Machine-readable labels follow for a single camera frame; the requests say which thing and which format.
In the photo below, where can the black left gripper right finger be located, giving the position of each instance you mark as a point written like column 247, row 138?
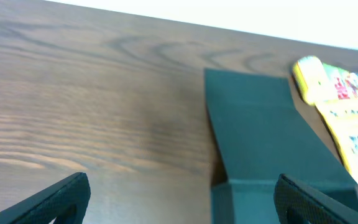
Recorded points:
column 297, row 202

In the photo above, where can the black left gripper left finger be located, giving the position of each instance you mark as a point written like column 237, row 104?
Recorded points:
column 64, row 202

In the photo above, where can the black gift box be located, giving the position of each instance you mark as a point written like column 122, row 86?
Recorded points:
column 260, row 135

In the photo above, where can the green Haribo gummy bag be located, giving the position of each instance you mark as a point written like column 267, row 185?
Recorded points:
column 343, row 81

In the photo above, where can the yellow sunflower seed bag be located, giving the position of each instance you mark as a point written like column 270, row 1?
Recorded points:
column 341, row 117

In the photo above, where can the yellow can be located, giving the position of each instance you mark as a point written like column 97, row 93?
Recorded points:
column 312, row 80

